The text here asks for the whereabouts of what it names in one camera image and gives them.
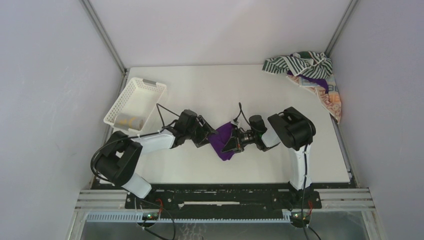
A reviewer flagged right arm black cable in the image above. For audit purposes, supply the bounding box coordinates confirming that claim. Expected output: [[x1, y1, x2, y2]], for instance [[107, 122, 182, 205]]
[[233, 102, 316, 220]]

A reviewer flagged aluminium corner post right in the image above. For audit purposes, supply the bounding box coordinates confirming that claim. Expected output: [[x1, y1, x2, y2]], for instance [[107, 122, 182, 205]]
[[325, 0, 360, 57]]

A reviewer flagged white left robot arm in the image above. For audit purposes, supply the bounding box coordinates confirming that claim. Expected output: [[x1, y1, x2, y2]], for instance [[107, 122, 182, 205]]
[[90, 109, 217, 209]]

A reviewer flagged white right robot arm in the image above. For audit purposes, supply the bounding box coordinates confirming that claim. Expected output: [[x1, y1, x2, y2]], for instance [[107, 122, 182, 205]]
[[220, 106, 316, 208]]

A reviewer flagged right controller board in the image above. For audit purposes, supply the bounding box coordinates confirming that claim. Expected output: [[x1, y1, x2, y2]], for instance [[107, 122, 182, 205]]
[[289, 213, 311, 229]]

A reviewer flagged yellow grey patterned towel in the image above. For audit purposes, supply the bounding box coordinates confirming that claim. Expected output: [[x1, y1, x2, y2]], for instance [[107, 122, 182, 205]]
[[113, 113, 144, 131]]

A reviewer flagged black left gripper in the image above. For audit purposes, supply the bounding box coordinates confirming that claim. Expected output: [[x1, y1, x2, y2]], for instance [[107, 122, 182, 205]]
[[184, 116, 218, 148]]

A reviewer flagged white slotted cable duct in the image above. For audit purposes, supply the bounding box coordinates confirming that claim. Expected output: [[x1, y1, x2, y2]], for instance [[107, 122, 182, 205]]
[[85, 212, 290, 223]]

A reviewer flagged green white striped towel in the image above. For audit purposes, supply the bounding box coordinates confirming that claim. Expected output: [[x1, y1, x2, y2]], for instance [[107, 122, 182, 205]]
[[262, 51, 333, 79]]

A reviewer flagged cream bear print towel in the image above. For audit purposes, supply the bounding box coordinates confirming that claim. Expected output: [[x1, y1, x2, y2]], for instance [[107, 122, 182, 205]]
[[286, 74, 342, 124]]

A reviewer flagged purple towel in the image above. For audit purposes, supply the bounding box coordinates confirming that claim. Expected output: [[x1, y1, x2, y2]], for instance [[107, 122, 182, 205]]
[[207, 122, 235, 161]]

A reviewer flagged aluminium corner post left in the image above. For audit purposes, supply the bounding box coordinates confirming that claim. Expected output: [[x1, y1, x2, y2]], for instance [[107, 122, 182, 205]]
[[79, 0, 127, 75]]

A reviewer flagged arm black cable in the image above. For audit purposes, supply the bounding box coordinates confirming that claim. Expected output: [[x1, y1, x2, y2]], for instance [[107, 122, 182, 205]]
[[90, 103, 181, 182], [233, 102, 316, 220]]

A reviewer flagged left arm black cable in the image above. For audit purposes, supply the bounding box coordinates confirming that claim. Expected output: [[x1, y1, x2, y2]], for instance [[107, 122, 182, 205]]
[[90, 103, 181, 182]]

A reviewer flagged left controller board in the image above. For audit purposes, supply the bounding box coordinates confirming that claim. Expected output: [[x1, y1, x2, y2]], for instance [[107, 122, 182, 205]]
[[142, 213, 160, 221]]

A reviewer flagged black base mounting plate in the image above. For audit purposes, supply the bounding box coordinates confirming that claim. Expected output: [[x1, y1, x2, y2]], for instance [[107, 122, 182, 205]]
[[124, 183, 322, 219]]

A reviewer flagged controller board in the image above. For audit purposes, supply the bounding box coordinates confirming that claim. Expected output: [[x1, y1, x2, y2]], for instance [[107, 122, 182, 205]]
[[142, 213, 160, 221], [289, 213, 311, 229]]

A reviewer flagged white plastic basket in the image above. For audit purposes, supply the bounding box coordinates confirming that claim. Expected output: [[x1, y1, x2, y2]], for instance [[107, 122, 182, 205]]
[[103, 77, 168, 135]]

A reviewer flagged aluminium corner post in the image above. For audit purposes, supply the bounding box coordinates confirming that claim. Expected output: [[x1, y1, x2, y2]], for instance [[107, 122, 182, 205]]
[[79, 0, 127, 75], [325, 0, 360, 57]]

